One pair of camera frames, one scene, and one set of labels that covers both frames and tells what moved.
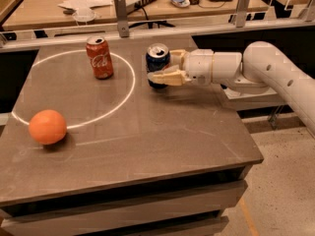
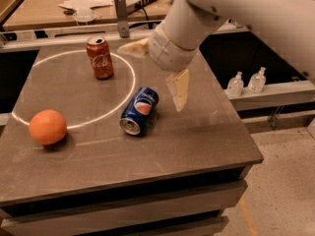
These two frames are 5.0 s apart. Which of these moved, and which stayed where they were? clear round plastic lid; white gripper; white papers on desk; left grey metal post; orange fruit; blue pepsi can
Moved: white gripper; blue pepsi can
Stayed: clear round plastic lid; orange fruit; white papers on desk; left grey metal post
